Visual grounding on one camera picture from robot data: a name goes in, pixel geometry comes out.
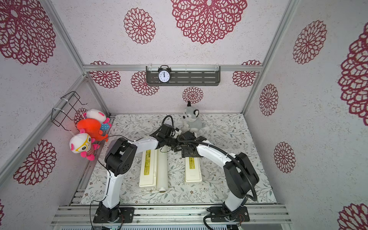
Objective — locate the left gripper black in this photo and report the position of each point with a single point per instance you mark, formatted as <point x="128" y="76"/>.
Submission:
<point x="178" y="143"/>

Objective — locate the grey plush toy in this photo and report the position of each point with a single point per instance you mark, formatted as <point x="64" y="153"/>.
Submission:
<point x="192" y="121"/>

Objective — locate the red plush toy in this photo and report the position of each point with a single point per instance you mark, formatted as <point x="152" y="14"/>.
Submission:
<point x="92" y="127"/>

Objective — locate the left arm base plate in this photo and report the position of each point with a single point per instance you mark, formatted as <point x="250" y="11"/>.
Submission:
<point x="118" y="215"/>

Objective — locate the grey wall shelf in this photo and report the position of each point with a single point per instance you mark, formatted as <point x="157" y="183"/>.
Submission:
<point x="185" y="78"/>

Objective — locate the white pink plush top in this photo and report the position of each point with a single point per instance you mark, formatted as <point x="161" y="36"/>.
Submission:
<point x="97" y="115"/>

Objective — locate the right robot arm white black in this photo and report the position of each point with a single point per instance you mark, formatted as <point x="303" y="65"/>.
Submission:
<point x="240" y="175"/>

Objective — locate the black wire basket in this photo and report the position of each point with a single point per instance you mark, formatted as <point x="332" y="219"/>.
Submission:
<point x="68" y="111"/>

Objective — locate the cream dispenser lid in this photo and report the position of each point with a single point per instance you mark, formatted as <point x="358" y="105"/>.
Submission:
<point x="192" y="170"/>

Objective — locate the floral table mat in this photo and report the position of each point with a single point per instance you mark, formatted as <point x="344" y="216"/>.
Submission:
<point x="226" y="131"/>

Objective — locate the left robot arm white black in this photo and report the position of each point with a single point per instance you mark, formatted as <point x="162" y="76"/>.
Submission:
<point x="121" y="153"/>

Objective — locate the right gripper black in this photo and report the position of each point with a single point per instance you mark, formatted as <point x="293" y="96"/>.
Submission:
<point x="186" y="142"/>

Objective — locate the left plastic wrap roll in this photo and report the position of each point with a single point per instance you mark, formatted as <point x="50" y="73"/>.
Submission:
<point x="162" y="172"/>

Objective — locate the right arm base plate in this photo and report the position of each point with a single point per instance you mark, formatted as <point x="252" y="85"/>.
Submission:
<point x="221" y="214"/>

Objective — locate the black alarm clock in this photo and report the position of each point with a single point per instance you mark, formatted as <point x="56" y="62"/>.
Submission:
<point x="164" y="74"/>

